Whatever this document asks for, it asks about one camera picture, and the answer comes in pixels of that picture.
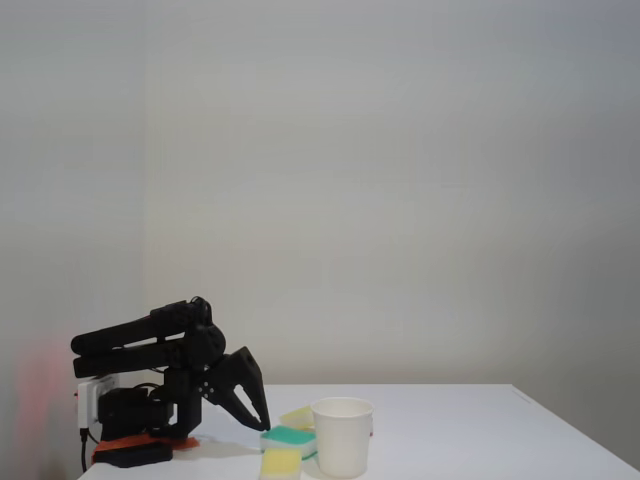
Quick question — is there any green sponge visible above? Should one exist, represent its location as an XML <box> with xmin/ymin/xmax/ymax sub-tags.
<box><xmin>259</xmin><ymin>424</ymin><xmax>318</xmax><ymax>460</ymax></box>

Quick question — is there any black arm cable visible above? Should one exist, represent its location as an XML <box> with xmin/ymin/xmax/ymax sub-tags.
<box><xmin>188</xmin><ymin>295</ymin><xmax>214</xmax><ymax>326</ymax></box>

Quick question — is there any white power strip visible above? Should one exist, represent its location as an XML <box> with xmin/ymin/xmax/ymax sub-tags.
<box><xmin>76</xmin><ymin>377</ymin><xmax>119</xmax><ymax>432</ymax></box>

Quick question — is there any yellow sponge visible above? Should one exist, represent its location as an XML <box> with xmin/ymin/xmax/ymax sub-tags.
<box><xmin>259</xmin><ymin>447</ymin><xmax>303</xmax><ymax>480</ymax></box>
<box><xmin>278</xmin><ymin>405</ymin><xmax>316</xmax><ymax>432</ymax></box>

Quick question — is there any white paper cup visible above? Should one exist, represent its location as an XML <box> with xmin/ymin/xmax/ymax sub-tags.
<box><xmin>309</xmin><ymin>396</ymin><xmax>375</xmax><ymax>479</ymax></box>

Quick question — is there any black and orange clamp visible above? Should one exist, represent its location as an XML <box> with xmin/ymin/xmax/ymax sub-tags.
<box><xmin>93</xmin><ymin>441</ymin><xmax>174</xmax><ymax>470</ymax></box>

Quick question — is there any black power cable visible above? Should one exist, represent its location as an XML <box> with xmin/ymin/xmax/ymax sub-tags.
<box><xmin>78</xmin><ymin>427</ymin><xmax>92</xmax><ymax>474</ymax></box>

